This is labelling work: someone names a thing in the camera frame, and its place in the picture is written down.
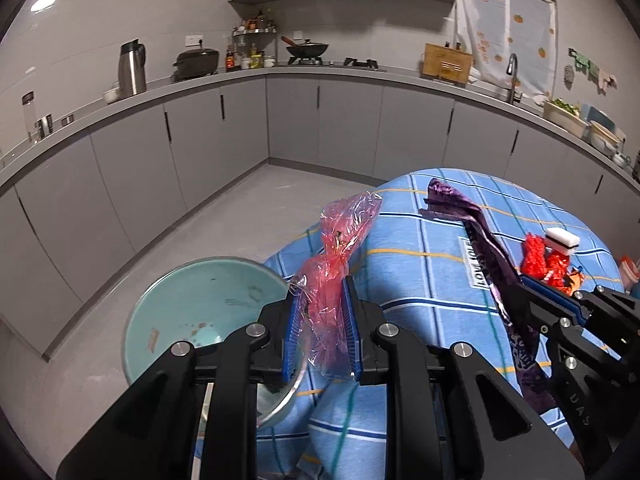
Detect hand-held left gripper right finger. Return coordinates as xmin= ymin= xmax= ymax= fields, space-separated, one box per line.
xmin=342 ymin=275 xmax=586 ymax=480

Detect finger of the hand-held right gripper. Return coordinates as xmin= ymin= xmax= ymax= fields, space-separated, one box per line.
xmin=500 ymin=286 xmax=577 ymax=342
xmin=520 ymin=274 xmax=640 ymax=322

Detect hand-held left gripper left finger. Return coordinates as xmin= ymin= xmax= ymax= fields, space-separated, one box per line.
xmin=56 ymin=287 xmax=306 ymax=480

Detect red plastic wrapper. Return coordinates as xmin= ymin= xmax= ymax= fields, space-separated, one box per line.
xmin=292 ymin=191 xmax=385 ymax=379

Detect purple foil wrapper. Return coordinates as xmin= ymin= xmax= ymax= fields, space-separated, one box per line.
xmin=419 ymin=177 xmax=559 ymax=414

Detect teal ceramic bowl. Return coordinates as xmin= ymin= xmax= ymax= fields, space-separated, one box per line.
xmin=121 ymin=256 xmax=301 ymax=431

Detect red mesh net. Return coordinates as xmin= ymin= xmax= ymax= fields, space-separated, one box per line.
xmin=522 ymin=234 xmax=569 ymax=287

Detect white foam block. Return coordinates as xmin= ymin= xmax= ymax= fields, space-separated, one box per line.
xmin=545 ymin=228 xmax=581 ymax=254

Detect small red packet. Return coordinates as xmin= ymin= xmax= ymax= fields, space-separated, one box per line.
xmin=620 ymin=255 xmax=640 ymax=287

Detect blue striped tablecloth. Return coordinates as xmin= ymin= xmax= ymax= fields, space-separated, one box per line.
xmin=255 ymin=167 xmax=631 ymax=480

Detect cream plastic basin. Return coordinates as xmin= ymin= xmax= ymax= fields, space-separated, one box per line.
xmin=587 ymin=121 xmax=626 ymax=156

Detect basket of green vegetables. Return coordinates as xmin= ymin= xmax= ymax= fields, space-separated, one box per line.
xmin=542 ymin=97 xmax=589 ymax=139

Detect grey base cabinets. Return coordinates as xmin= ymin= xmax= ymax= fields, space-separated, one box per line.
xmin=0 ymin=67 xmax=640 ymax=361

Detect hanging green cloths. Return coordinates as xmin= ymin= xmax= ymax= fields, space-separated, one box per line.
xmin=565 ymin=49 xmax=619 ymax=94

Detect steel faucet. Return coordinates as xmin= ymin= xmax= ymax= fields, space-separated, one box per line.
xmin=504 ymin=53 xmax=524 ymax=105

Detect wooden knife block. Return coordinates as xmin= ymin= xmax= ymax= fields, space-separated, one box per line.
xmin=419 ymin=42 xmax=474 ymax=85

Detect gas stove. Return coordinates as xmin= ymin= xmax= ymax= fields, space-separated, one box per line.
xmin=287 ymin=56 xmax=389 ymax=72

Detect orange-print window curtain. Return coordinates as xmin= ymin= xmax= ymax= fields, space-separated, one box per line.
xmin=457 ymin=0 xmax=559 ymax=99

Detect rack of condiment bottles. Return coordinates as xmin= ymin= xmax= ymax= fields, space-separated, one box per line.
xmin=224 ymin=9 xmax=279 ymax=71

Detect black wok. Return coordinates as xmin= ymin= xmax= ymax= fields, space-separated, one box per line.
xmin=280 ymin=36 xmax=331 ymax=60

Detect dark rice cooker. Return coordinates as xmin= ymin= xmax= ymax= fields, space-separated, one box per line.
xmin=172 ymin=48 xmax=221 ymax=81

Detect steel thermos jug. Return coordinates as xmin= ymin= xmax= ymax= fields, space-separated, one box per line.
xmin=118 ymin=39 xmax=148 ymax=97

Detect tall glass jar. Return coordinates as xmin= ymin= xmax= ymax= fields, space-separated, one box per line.
xmin=21 ymin=91 xmax=39 ymax=141

